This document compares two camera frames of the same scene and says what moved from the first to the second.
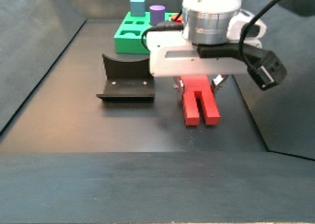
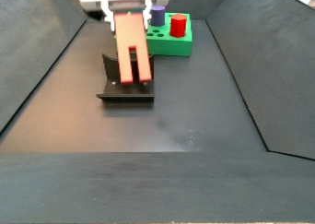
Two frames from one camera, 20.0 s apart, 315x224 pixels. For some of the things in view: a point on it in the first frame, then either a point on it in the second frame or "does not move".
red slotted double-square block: (198, 85) → (131, 35)
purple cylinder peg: (156, 14) does not move
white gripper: (175, 59) → (123, 0)
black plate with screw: (130, 81) does not move
